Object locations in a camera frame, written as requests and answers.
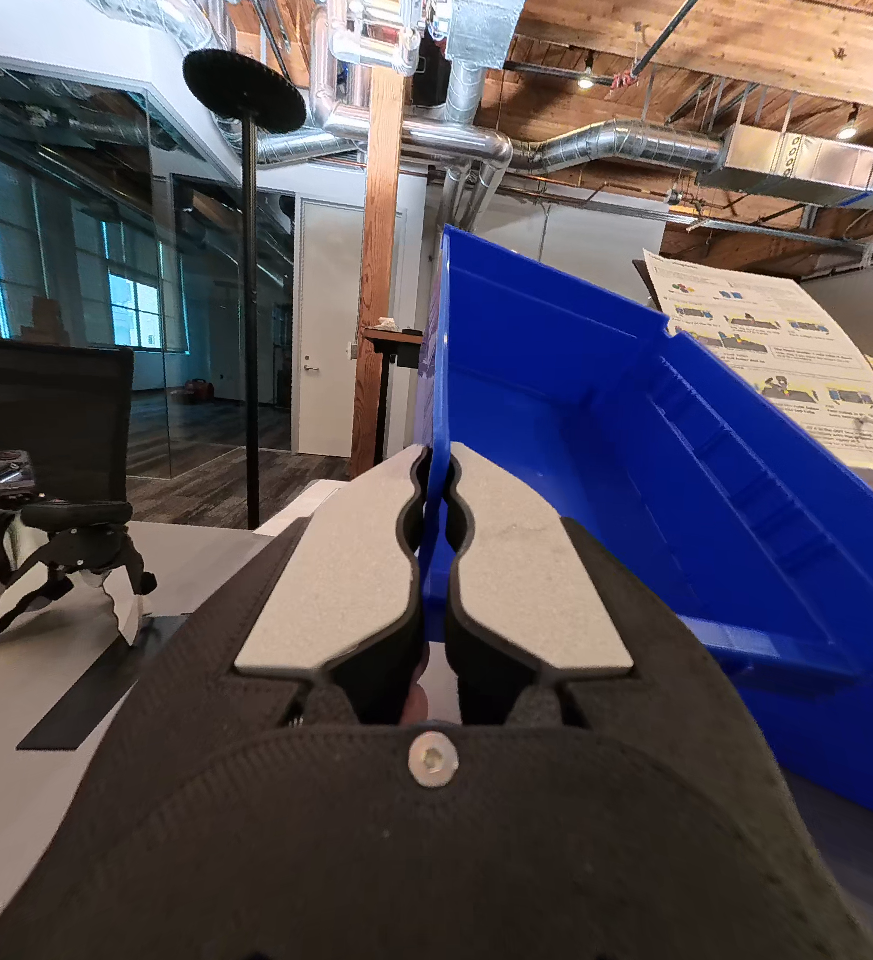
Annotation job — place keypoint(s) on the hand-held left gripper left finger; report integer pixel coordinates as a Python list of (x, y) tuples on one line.
[(331, 592)]

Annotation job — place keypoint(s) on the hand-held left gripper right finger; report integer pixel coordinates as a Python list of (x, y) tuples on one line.
[(534, 592)]

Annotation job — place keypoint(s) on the blue plastic bin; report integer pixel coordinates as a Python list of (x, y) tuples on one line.
[(594, 450)]

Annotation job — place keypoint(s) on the wooden top office desk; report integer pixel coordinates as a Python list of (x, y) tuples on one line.
[(395, 339)]

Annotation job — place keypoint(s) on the grey desk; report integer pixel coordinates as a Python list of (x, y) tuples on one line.
[(1, 675)]

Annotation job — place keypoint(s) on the person's left hand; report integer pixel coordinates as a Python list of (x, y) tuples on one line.
[(414, 705)]

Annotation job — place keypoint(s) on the red floor appliance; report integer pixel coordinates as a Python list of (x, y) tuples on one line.
[(200, 390)]

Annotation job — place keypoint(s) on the white door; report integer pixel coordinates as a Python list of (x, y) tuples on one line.
[(328, 300)]

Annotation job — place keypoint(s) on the black mesh chair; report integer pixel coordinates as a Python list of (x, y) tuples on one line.
[(46, 412)]

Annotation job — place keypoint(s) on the printed instruction sheet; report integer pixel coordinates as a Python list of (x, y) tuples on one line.
[(781, 337)]

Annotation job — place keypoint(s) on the cardboard box stack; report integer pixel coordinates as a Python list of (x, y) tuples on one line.
[(45, 319)]

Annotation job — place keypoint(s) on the black floor lamp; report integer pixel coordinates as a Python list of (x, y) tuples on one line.
[(245, 86)]

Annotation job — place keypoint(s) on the ceiling spot light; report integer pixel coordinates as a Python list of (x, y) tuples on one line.
[(847, 131), (585, 81)]

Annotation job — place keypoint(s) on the black ceiling pipe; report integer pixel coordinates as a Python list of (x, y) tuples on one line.
[(665, 34)]

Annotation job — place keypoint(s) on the black and white camera rig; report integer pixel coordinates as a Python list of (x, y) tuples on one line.
[(69, 540)]

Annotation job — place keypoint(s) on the wooden post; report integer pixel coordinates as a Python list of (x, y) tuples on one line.
[(380, 225)]

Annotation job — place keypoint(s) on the silver round air duct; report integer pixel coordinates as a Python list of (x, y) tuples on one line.
[(616, 142)]

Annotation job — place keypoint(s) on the rectangular metal air duct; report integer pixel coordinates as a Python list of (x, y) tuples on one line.
[(796, 161)]

